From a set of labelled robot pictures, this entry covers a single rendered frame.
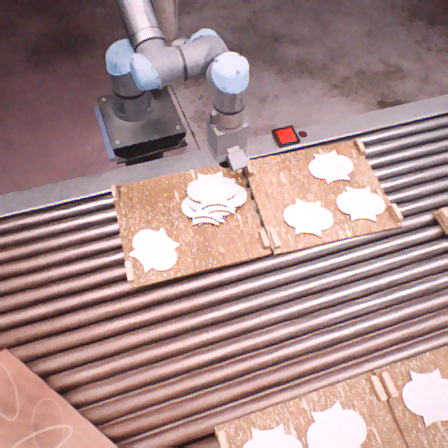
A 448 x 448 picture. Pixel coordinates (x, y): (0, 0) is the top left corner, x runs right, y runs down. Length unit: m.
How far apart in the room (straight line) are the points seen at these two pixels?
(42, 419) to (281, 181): 0.90
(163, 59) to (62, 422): 0.78
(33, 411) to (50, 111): 2.29
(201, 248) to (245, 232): 0.14
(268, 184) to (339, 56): 2.24
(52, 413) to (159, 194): 0.66
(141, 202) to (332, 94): 2.09
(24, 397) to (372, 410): 0.79
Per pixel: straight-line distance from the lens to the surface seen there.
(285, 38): 3.50
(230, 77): 0.85
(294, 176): 1.33
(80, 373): 1.12
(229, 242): 1.17
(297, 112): 2.89
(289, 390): 1.09
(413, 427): 1.15
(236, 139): 1.00
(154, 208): 1.24
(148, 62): 0.91
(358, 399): 1.11
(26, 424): 1.01
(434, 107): 1.76
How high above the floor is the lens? 1.98
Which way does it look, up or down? 60 degrees down
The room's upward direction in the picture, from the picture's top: 4 degrees clockwise
